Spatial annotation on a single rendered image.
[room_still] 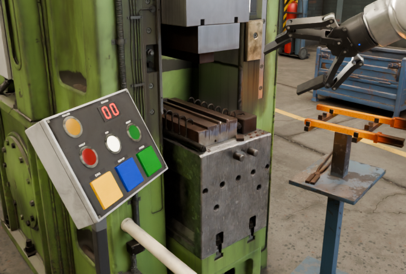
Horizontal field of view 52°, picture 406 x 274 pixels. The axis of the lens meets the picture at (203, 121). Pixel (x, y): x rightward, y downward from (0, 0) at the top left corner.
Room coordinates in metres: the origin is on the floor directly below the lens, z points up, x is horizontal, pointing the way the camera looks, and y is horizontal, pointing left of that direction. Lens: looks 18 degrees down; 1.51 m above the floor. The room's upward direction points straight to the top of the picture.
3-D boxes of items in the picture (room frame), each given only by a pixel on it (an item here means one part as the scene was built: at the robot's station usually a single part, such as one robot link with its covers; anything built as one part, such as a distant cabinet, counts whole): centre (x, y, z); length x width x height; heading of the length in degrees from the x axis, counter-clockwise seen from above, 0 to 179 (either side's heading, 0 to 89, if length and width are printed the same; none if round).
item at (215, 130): (1.68, 0.07, 0.96); 0.42 x 0.20 x 0.09; 40
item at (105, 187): (0.95, 0.25, 1.01); 0.07 x 0.05 x 0.07; 155
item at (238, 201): (1.72, 0.04, 0.69); 0.56 x 0.38 x 0.45; 40
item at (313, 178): (1.90, -0.63, 0.67); 0.60 x 0.04 x 0.01; 148
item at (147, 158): (1.13, 0.16, 1.01); 0.07 x 0.05 x 0.07; 155
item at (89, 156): (0.97, 0.29, 1.09); 0.05 x 0.03 x 0.04; 130
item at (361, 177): (1.74, -0.63, 0.66); 0.40 x 0.30 x 0.02; 140
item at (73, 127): (0.99, 0.33, 1.16); 0.05 x 0.03 x 0.04; 130
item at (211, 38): (1.68, 0.07, 1.32); 0.42 x 0.20 x 0.10; 40
